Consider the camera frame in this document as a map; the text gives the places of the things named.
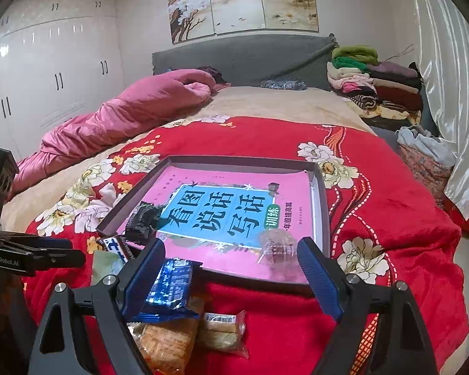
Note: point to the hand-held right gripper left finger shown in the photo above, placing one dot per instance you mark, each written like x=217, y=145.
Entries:
x=144, y=277

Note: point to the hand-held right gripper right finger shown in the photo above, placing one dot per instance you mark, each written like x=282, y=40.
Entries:
x=316, y=277

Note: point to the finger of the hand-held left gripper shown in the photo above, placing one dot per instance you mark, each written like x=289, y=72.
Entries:
x=43, y=239

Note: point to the green snack packet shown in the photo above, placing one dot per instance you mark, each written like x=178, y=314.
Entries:
x=103, y=267

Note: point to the orange snack packet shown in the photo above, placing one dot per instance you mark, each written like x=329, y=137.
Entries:
x=168, y=340

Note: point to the grey cardboard box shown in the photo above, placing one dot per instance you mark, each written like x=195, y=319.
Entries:
x=320, y=203

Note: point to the clear gold label snack packet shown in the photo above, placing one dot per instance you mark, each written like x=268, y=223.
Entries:
x=219, y=330

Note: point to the dark blue white snack packet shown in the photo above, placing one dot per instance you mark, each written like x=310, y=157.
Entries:
x=115, y=245

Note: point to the clear wrapped snack packet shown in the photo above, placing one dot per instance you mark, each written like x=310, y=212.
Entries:
x=275, y=248

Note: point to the black snack packet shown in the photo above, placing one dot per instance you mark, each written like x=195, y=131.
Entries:
x=142, y=222

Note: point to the pink book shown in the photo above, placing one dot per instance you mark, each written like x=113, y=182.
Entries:
x=219, y=187

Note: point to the red floral blanket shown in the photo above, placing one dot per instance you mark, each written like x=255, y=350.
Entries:
x=258, y=140

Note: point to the floral patterned cloth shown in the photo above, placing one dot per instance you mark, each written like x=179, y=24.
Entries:
x=426, y=172

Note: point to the pink quilt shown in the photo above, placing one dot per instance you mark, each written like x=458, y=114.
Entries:
x=140, y=105

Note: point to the white wardrobe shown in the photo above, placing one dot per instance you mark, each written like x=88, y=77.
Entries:
x=43, y=66

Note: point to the white cloth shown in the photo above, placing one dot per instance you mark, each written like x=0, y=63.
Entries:
x=426, y=142

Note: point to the dark patterned cloth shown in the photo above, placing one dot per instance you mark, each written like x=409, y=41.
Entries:
x=283, y=84

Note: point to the stack of folded clothes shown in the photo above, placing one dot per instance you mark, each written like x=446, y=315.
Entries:
x=391, y=86

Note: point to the dark purple cloth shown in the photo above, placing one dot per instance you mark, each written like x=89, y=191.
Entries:
x=215, y=75

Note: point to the grey headboard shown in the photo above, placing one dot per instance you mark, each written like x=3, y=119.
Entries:
x=258, y=58

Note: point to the white satin curtain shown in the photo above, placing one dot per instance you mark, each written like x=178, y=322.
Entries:
x=445, y=66

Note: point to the floral wall painting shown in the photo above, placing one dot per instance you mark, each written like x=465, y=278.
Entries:
x=238, y=0

